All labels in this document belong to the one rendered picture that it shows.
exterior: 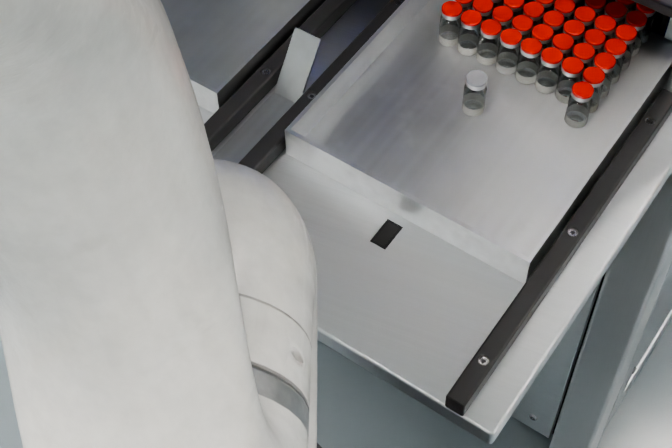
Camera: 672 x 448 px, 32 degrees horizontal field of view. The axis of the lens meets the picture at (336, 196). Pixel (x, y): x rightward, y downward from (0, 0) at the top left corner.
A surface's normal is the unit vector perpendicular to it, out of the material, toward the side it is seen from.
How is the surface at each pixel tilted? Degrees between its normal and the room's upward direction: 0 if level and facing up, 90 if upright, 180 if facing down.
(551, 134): 0
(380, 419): 0
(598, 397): 90
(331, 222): 0
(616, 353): 90
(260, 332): 38
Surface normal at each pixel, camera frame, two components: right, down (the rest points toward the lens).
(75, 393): -0.29, 0.54
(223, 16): -0.01, -0.59
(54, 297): -0.17, 0.74
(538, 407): -0.57, 0.66
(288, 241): 0.80, -0.37
